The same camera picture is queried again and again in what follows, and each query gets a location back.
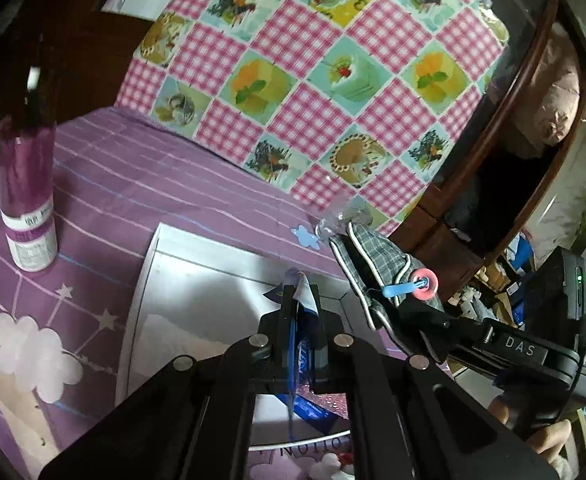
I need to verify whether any dark blue cartoon pouch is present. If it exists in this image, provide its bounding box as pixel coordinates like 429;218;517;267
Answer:
264;268;341;441

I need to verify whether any pink glitter scouring pad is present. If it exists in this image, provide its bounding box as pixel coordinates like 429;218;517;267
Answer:
297;384;348;419

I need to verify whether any grey plaid fabric pouch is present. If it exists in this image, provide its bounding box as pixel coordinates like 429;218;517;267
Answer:
328;221;427;334

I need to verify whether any clear packet with label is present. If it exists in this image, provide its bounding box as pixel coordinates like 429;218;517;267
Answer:
138;314;229;360

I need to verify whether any person's right hand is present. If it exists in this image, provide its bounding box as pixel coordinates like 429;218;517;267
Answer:
487;396;572;464

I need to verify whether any cluttered storage shelf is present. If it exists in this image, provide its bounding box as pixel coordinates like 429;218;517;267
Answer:
447;234;568;334

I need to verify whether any white shallow cardboard box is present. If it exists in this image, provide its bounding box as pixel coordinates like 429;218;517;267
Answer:
115;223;406;452

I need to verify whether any clear drinking glass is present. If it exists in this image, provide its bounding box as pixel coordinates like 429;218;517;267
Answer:
315;176;373;243

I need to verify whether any dark wooden cabinet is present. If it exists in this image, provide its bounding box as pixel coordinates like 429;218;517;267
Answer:
391;0;586;300

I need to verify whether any purple patterned tablecloth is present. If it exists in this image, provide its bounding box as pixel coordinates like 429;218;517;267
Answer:
0;107;340;479

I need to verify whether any pink checkered patchwork cloth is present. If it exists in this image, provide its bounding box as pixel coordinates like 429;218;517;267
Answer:
116;0;510;234

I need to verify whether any purple spray bottle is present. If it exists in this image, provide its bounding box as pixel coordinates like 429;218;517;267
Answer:
0;66;58;273

